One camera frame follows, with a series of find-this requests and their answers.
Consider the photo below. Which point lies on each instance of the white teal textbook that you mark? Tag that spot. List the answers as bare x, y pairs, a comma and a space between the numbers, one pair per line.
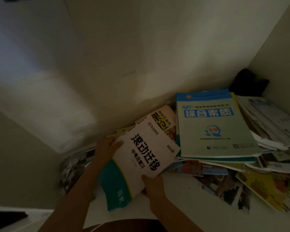
128, 173

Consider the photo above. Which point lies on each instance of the black cloth object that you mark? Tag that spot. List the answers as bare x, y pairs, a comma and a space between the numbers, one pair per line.
246, 83

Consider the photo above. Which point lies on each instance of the pile of books and magazines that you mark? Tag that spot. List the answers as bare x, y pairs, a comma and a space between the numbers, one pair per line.
268, 188

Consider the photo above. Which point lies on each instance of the person's left forearm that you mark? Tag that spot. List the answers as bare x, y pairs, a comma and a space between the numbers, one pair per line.
72, 202

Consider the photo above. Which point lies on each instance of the person's right forearm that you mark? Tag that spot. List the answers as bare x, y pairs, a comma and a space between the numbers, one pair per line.
174, 217

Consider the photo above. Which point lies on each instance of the person's left hand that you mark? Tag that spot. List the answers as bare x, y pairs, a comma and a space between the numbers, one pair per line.
106, 149

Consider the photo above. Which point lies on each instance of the light green blue book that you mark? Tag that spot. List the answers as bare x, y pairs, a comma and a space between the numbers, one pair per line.
215, 128

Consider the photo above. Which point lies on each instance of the person's dark clothing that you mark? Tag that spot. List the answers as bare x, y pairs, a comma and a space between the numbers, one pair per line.
135, 227

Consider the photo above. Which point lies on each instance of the person's right hand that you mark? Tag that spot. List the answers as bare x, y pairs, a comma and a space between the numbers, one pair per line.
154, 188

